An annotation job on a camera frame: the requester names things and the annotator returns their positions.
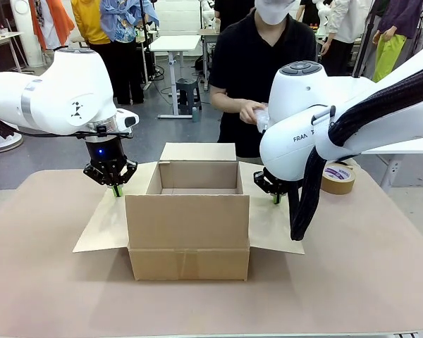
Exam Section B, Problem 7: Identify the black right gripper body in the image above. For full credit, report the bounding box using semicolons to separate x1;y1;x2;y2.
264;168;289;195

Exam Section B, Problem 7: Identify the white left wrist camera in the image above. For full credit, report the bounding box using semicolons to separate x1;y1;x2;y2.
116;108;140;130

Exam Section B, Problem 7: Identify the right arm black cable sleeve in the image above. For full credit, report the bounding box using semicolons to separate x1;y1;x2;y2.
290;63;423;242

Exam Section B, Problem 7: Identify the black stand pole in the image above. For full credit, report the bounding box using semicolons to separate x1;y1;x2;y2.
352;0;380;79

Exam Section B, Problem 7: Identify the person in orange garment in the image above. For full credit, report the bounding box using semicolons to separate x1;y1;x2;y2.
30;0;75;50

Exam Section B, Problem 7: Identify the person in blue patterned shirt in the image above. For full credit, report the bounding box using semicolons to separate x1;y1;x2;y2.
100;0;160;105

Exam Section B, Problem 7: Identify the clear bubble wrap bundle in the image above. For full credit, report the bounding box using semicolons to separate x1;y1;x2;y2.
255;104;273;134

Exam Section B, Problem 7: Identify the brown packing tape roll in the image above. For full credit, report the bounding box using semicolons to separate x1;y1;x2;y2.
320;162;357;195

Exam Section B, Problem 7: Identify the person in purple top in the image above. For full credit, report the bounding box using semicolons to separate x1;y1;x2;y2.
372;0;423;84

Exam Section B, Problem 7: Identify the person in white jacket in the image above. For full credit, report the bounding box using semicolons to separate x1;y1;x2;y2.
319;0;368;77

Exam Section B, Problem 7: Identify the small white work table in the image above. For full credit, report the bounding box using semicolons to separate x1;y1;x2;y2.
0;30;24;73

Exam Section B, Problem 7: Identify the person in black shirt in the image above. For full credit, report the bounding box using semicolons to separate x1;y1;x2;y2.
208;0;317;158

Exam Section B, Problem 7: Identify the white face mask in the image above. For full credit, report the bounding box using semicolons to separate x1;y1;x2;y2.
255;0;297;25

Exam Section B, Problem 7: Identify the round wooden rimmed base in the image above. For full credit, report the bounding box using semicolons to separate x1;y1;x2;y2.
0;125;24;153

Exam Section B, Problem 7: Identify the white round pillar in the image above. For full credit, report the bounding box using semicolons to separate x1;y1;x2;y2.
10;0;45;68

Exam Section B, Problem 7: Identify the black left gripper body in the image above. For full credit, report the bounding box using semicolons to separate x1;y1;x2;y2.
85;135;127;187

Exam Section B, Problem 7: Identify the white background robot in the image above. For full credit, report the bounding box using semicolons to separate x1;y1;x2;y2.
313;0;331;37

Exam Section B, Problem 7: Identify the person's right hand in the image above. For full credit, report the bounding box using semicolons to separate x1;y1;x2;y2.
238;100;269;125

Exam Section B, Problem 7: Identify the black tripod pole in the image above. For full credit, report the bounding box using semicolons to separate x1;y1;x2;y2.
138;0;153;89

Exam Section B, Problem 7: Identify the person's right forearm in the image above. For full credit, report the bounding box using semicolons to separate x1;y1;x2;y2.
210;86;247;114

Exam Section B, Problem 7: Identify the white side table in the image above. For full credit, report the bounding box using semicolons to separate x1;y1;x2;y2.
359;135;423;193

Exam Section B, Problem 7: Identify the white height desk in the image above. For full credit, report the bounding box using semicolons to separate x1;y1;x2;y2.
149;34;202;119

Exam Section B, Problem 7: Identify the grey plastic stool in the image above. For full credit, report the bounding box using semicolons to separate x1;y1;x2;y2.
175;77;202;115

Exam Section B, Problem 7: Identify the person in yellow shirt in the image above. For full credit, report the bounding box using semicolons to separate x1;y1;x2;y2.
71;0;111;46

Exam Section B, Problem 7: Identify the brown cardboard box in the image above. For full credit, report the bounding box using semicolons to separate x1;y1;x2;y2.
73;142;306;282

